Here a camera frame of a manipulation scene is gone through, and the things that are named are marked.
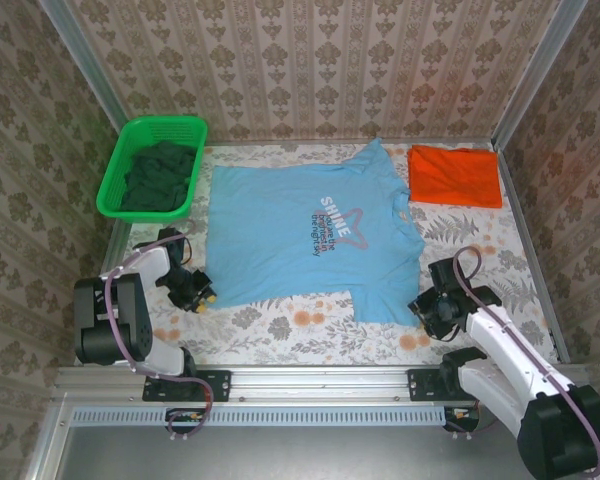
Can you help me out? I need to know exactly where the light blue printed t-shirt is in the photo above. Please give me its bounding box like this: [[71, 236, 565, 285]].
[[204, 137, 427, 329]]

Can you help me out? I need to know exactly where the green plastic basket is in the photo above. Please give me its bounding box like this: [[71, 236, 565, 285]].
[[95, 115, 210, 225]]

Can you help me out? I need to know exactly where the floral patterned table cloth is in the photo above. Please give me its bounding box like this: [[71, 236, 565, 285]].
[[95, 143, 556, 366]]

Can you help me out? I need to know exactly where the small black controller board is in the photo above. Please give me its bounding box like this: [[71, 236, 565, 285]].
[[443, 406, 482, 434], [165, 407, 207, 435]]

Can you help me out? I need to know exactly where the dark green t-shirt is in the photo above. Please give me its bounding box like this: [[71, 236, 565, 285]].
[[119, 141, 200, 212]]

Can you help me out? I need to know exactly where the orange folded t-shirt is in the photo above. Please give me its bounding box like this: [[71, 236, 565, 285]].
[[407, 144, 504, 210]]

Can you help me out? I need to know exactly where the grey metal panel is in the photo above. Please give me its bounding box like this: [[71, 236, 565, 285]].
[[27, 399, 600, 480]]

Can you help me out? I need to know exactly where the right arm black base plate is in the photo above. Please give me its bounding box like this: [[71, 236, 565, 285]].
[[407, 368, 501, 403]]

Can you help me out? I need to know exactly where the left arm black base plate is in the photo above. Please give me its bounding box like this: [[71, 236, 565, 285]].
[[142, 368, 231, 403]]

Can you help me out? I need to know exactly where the aluminium side rail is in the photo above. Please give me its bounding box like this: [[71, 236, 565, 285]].
[[98, 219, 131, 281], [497, 148, 571, 364]]

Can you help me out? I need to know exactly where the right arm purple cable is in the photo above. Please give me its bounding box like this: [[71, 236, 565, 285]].
[[444, 245, 600, 475]]

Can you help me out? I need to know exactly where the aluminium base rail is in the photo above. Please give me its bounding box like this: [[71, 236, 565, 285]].
[[54, 363, 596, 404]]

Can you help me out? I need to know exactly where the slotted grey cable duct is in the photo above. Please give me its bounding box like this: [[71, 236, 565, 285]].
[[71, 405, 454, 427]]

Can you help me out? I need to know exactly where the aluminium frame post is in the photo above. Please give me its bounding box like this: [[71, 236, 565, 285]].
[[492, 0, 589, 146], [38, 0, 129, 135]]

